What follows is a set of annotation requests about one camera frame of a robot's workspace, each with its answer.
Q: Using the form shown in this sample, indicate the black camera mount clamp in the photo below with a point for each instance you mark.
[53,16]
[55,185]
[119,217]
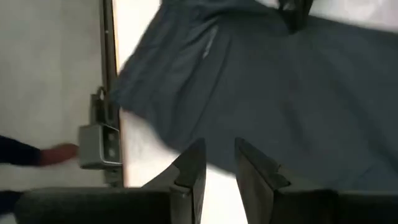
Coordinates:
[99,105]

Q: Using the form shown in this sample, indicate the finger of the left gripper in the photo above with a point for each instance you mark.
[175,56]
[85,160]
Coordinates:
[295,15]

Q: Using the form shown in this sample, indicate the person's hand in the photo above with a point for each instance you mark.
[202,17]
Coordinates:
[59,153]

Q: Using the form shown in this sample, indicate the black aluminium table frame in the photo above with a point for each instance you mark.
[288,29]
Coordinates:
[109,46]

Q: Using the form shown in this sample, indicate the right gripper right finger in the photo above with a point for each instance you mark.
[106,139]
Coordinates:
[258,186]

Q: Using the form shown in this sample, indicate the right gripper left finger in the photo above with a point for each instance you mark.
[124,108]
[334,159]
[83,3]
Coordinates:
[189,174]

